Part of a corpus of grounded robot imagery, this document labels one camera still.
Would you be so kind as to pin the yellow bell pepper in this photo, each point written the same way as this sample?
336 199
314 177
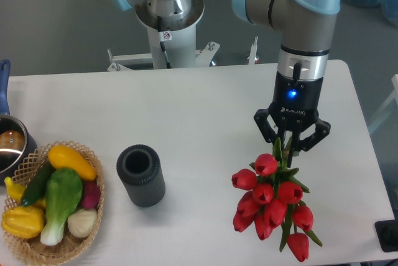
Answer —
23 222

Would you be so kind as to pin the yellow squash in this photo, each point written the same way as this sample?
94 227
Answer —
62 156

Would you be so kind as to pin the white furniture frame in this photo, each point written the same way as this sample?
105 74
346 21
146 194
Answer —
388 106

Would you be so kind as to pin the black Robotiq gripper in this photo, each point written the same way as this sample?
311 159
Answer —
293 100

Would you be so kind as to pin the white garlic bulb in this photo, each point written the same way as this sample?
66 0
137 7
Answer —
82 222

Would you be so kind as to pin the green bok choy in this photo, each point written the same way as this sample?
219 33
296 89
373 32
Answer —
63 193

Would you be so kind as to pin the dark green cucumber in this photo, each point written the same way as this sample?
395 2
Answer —
36 188

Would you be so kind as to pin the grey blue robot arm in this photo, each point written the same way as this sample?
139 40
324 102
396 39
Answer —
307 28

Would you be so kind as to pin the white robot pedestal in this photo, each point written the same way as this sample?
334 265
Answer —
172 34

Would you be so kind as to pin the small yellow banana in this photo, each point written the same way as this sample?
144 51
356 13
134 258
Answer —
15 191

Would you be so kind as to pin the red tulip bouquet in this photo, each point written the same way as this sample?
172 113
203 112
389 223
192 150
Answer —
274 198

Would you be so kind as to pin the woven wicker basket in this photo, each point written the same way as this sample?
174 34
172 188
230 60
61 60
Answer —
32 251

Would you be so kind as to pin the black device at table edge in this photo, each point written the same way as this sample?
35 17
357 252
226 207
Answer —
387 234

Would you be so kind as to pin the blue handled saucepan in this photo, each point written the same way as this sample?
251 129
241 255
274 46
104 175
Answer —
16 142

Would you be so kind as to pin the purple radish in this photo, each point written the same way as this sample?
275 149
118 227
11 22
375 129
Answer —
90 196

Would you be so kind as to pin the dark grey ribbed vase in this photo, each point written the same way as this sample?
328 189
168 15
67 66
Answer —
139 169

